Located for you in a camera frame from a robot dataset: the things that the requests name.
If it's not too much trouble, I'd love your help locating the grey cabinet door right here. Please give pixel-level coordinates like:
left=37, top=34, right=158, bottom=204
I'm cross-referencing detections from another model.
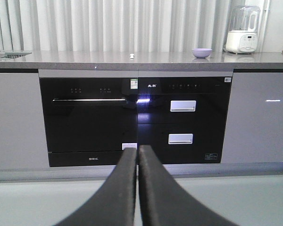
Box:
left=221, top=73, right=283, bottom=163

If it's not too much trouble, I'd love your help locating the grey cabinet door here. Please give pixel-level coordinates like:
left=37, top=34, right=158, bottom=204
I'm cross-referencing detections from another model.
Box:
left=0, top=73, right=49, bottom=170
left=221, top=73, right=283, bottom=163

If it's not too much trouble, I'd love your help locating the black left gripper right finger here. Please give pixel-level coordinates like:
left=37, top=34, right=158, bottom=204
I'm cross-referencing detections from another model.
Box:
left=138, top=145, right=235, bottom=226

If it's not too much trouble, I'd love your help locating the grey cabinet door left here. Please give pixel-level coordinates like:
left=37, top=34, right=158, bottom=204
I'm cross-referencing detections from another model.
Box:
left=0, top=73, right=49, bottom=170

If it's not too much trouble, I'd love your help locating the black built-in dishwasher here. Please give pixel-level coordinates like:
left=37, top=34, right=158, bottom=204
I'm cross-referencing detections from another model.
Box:
left=40, top=78, right=138, bottom=167

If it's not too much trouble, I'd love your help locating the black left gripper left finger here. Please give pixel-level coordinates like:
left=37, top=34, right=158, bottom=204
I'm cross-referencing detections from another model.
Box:
left=56, top=148, right=137, bottom=226

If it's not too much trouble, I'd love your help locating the lilac plastic bowl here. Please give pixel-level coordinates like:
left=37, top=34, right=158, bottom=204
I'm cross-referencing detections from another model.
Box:
left=192, top=48, right=212, bottom=58

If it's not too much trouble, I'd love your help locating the white pleated curtain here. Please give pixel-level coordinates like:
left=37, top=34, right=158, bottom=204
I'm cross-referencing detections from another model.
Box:
left=0, top=0, right=241, bottom=53

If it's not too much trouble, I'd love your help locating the black disinfection cabinet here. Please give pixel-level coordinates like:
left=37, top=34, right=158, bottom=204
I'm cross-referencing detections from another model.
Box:
left=137, top=77, right=232, bottom=164

